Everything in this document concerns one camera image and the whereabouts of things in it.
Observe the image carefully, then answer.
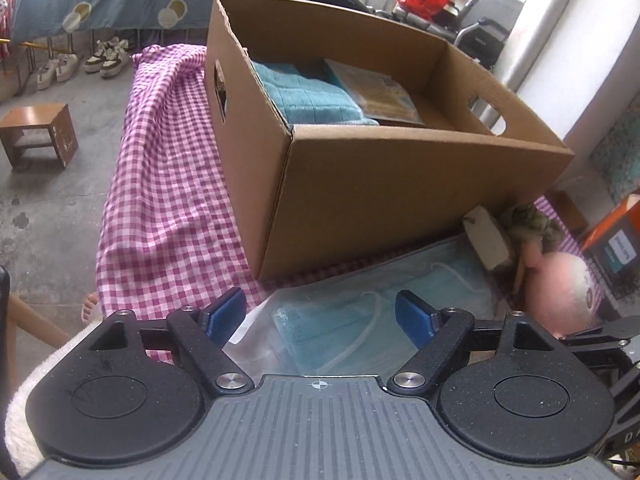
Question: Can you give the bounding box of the teal quilted towel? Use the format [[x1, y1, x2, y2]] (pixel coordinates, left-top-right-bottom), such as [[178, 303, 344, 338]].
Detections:
[[250, 60, 382, 127]]

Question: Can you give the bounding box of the wooden chair frame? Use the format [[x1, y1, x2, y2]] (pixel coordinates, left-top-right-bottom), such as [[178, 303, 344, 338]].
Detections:
[[7, 294, 73, 386]]

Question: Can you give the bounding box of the pink white plush toy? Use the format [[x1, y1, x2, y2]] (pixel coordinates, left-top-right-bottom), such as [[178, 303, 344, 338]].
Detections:
[[515, 240, 601, 336]]

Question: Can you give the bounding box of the large cardboard box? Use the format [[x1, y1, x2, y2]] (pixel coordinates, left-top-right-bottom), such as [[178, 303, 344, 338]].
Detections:
[[205, 0, 576, 281]]

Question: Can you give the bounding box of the yellow pole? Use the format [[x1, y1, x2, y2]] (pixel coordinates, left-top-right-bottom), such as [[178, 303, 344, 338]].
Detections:
[[20, 40, 71, 56]]

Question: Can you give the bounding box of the green patterned cloth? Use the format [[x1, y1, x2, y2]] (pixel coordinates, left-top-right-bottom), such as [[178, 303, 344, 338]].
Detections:
[[500, 202, 563, 253]]

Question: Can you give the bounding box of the pink hanging garment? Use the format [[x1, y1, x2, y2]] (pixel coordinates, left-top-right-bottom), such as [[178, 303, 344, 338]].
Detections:
[[0, 0, 16, 61]]

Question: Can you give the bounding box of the wooden stool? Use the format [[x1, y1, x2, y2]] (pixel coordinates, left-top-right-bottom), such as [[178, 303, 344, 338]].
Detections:
[[0, 103, 80, 172]]

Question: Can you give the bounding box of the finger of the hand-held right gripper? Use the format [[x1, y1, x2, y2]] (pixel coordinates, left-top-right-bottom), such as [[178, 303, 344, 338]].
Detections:
[[556, 315, 640, 366]]

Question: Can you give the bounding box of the person's bare foot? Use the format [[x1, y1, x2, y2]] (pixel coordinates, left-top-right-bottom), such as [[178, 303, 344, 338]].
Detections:
[[81, 294, 103, 323]]

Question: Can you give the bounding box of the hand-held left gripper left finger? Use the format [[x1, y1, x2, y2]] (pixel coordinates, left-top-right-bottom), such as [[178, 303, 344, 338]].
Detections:
[[75, 287, 254, 396]]

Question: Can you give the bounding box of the white fluffy cushion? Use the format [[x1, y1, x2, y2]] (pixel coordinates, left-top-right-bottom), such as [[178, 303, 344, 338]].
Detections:
[[5, 330, 101, 480]]

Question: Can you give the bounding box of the teal floral curtain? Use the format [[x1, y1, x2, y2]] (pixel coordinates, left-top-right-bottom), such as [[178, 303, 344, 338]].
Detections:
[[590, 110, 640, 201]]

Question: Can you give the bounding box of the wheelchair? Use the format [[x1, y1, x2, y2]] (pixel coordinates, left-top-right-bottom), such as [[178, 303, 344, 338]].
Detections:
[[370, 0, 526, 68]]

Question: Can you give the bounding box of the white brown platform sneaker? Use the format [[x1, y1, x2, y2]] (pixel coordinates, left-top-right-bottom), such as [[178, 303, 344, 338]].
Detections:
[[84, 40, 118, 73], [100, 37, 132, 78]]

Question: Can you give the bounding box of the purple checked tablecloth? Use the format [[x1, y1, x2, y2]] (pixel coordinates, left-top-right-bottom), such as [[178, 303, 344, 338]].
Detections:
[[95, 44, 621, 366]]

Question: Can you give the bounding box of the orange black carton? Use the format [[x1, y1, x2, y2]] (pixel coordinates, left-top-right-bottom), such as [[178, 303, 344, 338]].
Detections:
[[580, 195, 640, 306]]

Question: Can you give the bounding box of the yellow mask pack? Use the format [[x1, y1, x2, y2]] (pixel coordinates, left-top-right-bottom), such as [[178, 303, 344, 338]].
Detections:
[[324, 58, 427, 127]]

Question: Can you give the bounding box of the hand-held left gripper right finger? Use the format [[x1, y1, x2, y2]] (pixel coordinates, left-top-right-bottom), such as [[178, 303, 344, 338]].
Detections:
[[386, 290, 573, 397]]

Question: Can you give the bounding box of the blue face mask pack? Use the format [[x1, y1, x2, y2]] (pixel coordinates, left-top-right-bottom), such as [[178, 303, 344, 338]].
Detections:
[[227, 235, 508, 378]]

